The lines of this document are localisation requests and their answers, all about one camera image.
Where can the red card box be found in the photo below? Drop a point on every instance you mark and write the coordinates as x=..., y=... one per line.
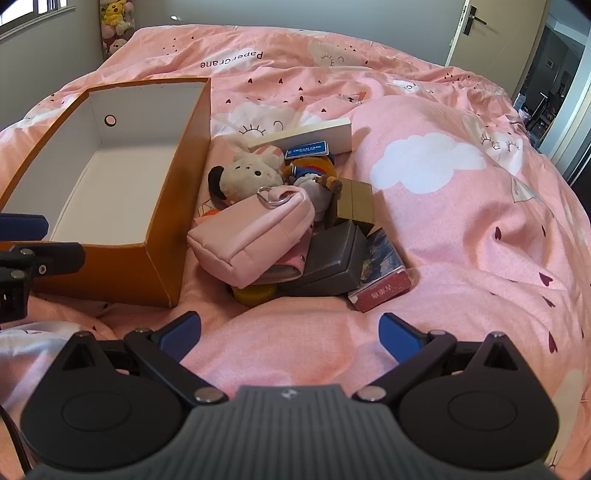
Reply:
x=383, y=281

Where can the orange crochet fruit toy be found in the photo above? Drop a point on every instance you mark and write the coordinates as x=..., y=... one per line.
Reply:
x=254, y=295

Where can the plush toys by wall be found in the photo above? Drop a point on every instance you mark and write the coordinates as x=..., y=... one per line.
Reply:
x=115, y=41

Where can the pink wallet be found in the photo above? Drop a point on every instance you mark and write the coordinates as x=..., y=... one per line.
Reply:
x=288, y=270

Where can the orange cardboard box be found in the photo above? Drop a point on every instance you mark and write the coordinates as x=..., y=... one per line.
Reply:
x=115, y=184

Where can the pink printed blanket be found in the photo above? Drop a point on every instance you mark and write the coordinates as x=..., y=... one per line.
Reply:
x=438, y=230

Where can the pink zip pouch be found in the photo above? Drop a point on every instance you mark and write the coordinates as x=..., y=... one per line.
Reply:
x=249, y=240

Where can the small brown cardboard box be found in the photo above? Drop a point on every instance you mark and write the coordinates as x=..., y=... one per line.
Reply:
x=355, y=203

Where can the window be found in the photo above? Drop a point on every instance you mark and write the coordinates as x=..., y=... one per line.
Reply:
x=18, y=11

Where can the long white box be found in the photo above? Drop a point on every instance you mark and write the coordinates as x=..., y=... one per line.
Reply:
x=323, y=134

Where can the dark grey box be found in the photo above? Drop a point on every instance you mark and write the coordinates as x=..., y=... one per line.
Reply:
x=328, y=258

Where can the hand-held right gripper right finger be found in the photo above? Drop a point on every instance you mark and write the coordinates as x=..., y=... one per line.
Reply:
x=398, y=333

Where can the white door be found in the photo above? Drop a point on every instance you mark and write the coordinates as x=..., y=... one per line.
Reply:
x=503, y=41

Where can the cream bunny plush toy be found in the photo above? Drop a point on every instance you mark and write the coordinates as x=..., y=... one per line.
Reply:
x=251, y=173

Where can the blue tag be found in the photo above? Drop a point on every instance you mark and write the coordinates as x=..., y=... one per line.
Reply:
x=307, y=150

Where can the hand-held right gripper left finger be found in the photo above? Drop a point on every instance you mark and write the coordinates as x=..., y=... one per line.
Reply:
x=181, y=333

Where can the yellow plush toy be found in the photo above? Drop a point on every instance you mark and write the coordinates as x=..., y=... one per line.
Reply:
x=115, y=11

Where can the orange plush doll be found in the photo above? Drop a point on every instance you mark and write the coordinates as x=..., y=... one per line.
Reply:
x=314, y=168

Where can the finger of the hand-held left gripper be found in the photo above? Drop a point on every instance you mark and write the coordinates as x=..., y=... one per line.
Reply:
x=23, y=227
x=46, y=258

